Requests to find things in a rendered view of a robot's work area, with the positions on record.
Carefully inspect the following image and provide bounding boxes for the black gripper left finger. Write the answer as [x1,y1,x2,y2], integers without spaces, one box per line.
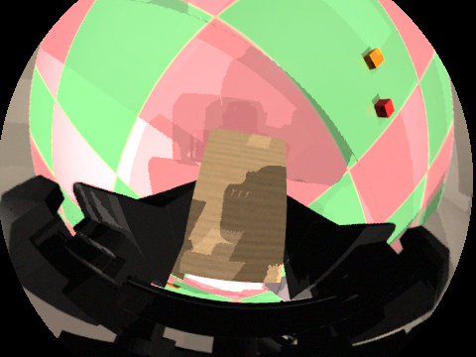
[71,179,197,289]

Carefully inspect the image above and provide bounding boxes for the red block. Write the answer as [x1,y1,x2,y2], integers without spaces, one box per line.
[374,98,396,119]

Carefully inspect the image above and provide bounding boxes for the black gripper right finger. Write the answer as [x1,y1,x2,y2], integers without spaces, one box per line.
[283,194,397,300]

